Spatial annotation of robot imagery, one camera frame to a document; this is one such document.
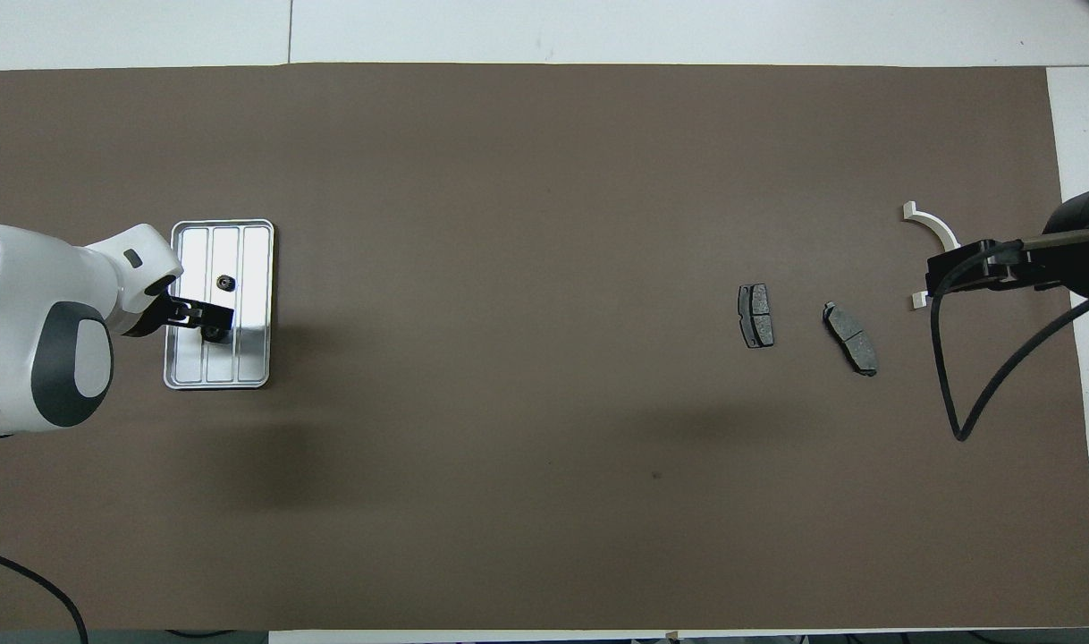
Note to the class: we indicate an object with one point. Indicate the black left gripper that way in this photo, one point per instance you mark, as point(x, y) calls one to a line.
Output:
point(196, 313)

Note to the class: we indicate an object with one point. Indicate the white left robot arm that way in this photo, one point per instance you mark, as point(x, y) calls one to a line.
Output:
point(26, 295)

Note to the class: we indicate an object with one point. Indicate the short grey brake pad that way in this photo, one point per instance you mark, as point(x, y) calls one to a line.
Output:
point(756, 316)

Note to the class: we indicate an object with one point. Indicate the silver metal tray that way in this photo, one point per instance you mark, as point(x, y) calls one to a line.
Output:
point(249, 259)

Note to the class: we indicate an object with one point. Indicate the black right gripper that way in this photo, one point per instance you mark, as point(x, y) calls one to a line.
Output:
point(974, 273)

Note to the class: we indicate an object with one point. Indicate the long grey brake pad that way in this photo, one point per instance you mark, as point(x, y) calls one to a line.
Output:
point(850, 338)

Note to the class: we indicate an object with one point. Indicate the brown table mat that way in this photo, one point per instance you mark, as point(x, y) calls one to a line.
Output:
point(509, 268)

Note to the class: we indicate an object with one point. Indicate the white curved plastic bracket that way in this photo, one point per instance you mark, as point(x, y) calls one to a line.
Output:
point(924, 216)

